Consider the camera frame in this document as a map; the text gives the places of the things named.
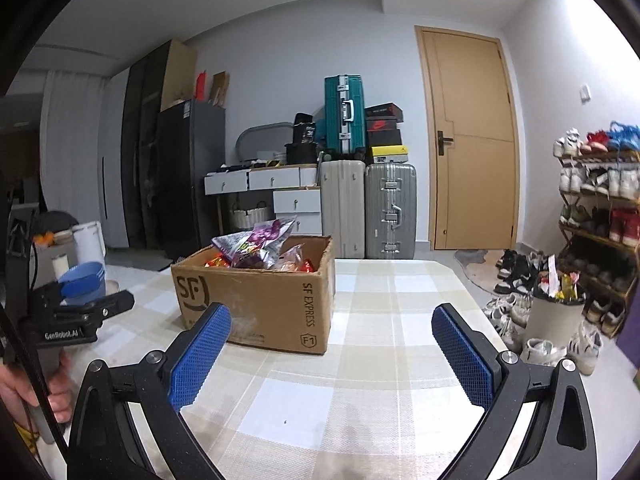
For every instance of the beige suitcase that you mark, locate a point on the beige suitcase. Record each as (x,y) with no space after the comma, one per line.
(342,210)

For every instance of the white light switch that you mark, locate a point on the white light switch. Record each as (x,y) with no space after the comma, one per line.
(586,93)

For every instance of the scattered shoes group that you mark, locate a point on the scattered shoes group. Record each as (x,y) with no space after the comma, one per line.
(515,267)

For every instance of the clear-wrapped bread loaf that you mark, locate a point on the clear-wrapped bread loaf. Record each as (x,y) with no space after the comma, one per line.
(292,257)

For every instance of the purple bag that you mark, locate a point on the purple bag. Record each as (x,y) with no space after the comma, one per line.
(631,347)

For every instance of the silver suitcase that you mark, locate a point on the silver suitcase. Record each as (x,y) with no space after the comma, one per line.
(391,210)

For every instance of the white drawer desk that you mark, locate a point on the white drawer desk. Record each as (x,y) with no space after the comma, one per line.
(295,200)

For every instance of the black storage box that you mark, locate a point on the black storage box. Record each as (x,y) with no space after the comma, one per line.
(301,153)

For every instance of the dark wardrobe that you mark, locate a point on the dark wardrobe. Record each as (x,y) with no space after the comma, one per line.
(145,150)

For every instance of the woven laundry basket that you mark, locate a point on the woven laundry basket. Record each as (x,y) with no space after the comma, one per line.
(247,217)

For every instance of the white trash bin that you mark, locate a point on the white trash bin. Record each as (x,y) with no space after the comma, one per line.
(552,320)

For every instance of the rows of shelved shoes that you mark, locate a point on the rows of shelved shoes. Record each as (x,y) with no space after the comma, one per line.
(625,225)

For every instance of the grey oval mirror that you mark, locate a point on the grey oval mirror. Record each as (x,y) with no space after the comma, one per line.
(262,140)

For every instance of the red paper bag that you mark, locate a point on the red paper bag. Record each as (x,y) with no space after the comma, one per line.
(201,86)

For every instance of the black paper bag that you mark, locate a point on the black paper bag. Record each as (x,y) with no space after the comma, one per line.
(304,127)

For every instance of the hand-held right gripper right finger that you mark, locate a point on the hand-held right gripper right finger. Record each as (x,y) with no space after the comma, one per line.
(465,355)

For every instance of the wooden door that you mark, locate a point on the wooden door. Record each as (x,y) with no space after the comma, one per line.
(470,160)

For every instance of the purple candy packet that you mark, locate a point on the purple candy packet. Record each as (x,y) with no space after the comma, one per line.
(255,245)

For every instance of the flat cardboard sheet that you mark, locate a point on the flat cardboard sheet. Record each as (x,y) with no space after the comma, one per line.
(177,75)

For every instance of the teal suitcase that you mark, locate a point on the teal suitcase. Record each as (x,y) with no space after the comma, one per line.
(344,115)

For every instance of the white bucket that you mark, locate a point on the white bucket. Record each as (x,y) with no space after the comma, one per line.
(90,240)

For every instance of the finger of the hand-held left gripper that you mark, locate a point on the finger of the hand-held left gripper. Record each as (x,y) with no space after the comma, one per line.
(100,305)

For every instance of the red chip bag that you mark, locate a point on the red chip bag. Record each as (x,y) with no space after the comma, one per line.
(217,261)

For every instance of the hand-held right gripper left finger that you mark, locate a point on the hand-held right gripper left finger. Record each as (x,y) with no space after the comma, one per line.
(200,355)

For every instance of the brown cardboard box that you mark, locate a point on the brown cardboard box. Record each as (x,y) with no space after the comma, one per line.
(280,305)

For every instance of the person's left hand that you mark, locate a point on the person's left hand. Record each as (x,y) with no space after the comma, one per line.
(62,390)

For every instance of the black refrigerator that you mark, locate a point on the black refrigerator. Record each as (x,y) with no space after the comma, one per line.
(190,180)

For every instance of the brown paper bag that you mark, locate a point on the brown paper bag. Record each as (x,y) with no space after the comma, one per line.
(219,89)

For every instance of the stack of blue bowls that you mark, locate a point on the stack of blue bowls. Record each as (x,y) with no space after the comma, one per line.
(82,280)

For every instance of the plaid tablecloth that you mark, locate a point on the plaid tablecloth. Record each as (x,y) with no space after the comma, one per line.
(400,310)

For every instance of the black and red shoe box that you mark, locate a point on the black and red shoe box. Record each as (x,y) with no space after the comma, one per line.
(384,111)

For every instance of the round beige rug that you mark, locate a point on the round beige rug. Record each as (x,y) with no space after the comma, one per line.
(477,270)

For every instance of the white high-top sneaker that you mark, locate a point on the white high-top sneaker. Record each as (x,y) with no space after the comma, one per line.
(585,347)
(542,352)

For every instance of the yellow and black shoe box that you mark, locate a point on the yellow and black shoe box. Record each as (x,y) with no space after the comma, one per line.
(389,155)

